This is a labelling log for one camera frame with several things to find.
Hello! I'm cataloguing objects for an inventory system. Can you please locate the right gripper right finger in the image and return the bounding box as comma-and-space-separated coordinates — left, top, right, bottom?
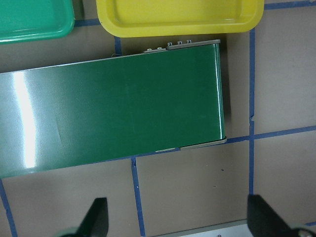
247, 195, 316, 237

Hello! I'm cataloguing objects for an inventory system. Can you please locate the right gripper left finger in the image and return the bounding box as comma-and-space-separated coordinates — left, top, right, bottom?
57, 197, 109, 237

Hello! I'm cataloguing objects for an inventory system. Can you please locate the green conveyor belt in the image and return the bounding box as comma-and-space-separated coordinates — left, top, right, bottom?
0, 40, 226, 178

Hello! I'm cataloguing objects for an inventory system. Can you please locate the yellow tray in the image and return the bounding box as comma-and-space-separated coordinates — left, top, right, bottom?
96, 0, 264, 38

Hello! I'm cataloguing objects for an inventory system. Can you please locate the green tray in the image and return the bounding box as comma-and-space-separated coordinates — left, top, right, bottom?
0, 0, 75, 44

